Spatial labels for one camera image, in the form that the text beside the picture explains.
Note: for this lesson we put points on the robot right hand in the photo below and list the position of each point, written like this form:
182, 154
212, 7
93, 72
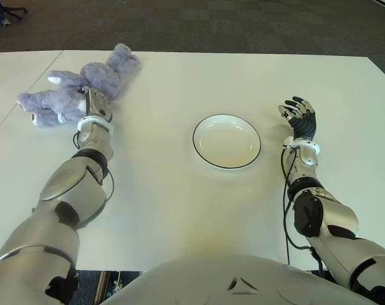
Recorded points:
303, 122

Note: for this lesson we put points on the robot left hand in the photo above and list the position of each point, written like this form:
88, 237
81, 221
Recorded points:
98, 105

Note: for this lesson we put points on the purple plush doll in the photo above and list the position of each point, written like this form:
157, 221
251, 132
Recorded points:
97, 74

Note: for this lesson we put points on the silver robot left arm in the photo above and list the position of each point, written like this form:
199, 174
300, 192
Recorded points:
68, 178

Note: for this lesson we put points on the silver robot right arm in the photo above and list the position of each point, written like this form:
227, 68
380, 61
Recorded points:
337, 216

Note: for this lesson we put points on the white plate black rim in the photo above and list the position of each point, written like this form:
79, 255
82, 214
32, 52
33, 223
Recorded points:
227, 143

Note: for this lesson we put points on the black office chair base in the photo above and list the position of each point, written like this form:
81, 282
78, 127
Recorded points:
17, 8

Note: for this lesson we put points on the metal table leg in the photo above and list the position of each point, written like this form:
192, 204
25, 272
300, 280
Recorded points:
102, 286

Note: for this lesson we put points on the silver robot torso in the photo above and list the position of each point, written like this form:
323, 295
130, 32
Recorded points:
211, 279

